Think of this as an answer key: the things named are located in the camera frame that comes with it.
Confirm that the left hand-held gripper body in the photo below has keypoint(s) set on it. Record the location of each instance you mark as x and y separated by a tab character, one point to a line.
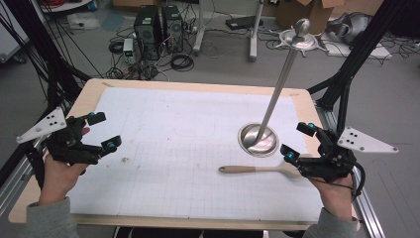
67	145

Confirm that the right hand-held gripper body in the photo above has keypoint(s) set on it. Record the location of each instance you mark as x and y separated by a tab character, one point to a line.
333	158

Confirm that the person's left hand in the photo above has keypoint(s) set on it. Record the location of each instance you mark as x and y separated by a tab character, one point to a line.
61	180

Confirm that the person's right hand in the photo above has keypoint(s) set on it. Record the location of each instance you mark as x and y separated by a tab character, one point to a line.
335	195

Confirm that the white grid mat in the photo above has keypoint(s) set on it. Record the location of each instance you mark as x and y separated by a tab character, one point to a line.
181	132

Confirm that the small white power box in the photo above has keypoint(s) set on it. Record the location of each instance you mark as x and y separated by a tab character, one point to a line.
128	49

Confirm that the white flat board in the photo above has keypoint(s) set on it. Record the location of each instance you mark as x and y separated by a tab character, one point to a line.
366	51

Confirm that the black computer tower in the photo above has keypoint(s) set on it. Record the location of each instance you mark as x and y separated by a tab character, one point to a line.
147	31
172	28

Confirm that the white stand leg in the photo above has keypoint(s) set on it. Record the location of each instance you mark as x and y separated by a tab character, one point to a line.
255	33
199	29

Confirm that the grey bag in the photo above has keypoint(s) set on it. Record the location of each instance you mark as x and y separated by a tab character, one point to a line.
350	28

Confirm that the large cardboard box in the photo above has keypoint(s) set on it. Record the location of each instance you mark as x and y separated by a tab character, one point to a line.
307	15

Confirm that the flat black device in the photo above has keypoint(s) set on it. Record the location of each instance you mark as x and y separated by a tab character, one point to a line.
242	22

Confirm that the aluminium rail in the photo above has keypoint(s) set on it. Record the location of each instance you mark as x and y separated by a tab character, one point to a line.
369	211
15	186

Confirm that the black frame strut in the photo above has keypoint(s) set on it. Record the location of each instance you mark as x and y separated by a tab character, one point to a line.
360	49
36	49

